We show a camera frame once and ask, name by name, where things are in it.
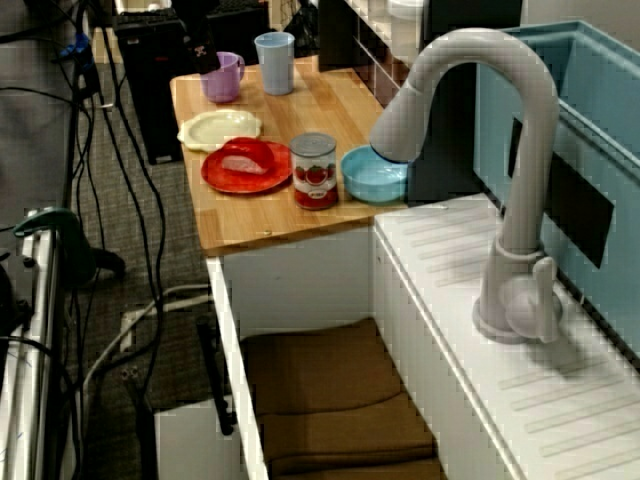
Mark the tomato print tin can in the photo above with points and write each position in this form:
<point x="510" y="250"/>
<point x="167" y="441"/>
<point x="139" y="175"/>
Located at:
<point x="314" y="175"/>

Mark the red round plate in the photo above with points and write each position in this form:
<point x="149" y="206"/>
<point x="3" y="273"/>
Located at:
<point x="235" y="182"/>

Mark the red bell pepper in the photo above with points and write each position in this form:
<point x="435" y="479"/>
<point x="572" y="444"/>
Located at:
<point x="247" y="157"/>

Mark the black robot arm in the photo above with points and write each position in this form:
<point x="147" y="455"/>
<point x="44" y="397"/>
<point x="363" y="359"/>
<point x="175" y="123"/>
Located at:
<point x="200" y="45"/>

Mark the light blue bowl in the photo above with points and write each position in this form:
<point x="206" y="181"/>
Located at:
<point x="372" y="180"/>

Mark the white toy sink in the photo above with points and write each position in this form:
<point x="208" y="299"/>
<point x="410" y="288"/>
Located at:
<point x="440" y="280"/>

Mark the brown cloth mat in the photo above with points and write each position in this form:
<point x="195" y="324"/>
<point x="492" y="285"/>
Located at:
<point x="325" y="370"/>

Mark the cream scalloped plate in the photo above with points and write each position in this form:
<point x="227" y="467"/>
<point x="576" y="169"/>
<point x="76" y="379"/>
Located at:
<point x="210" y="127"/>

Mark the light blue tall cup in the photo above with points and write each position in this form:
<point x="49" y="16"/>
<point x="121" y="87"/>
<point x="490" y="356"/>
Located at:
<point x="275" y="65"/>

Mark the purple plastic cup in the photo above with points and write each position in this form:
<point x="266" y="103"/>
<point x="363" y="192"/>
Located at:
<point x="222" y="85"/>

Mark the black computer case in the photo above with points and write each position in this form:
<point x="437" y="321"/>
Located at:
<point x="150" y="90"/>

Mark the black crate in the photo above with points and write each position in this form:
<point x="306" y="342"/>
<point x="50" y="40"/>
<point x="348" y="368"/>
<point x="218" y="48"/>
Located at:
<point x="237" y="27"/>

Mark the grey toy faucet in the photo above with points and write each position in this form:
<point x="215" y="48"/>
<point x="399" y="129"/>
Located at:
<point x="530" y="150"/>

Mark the green clamp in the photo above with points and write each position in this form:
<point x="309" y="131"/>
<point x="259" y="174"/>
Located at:
<point x="65" y="220"/>

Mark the teal plastic bin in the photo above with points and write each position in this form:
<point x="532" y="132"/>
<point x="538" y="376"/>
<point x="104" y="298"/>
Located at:
<point x="600" y="90"/>

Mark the white metal frame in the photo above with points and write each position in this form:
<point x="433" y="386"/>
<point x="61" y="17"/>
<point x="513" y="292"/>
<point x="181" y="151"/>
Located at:
<point x="35" y="325"/>

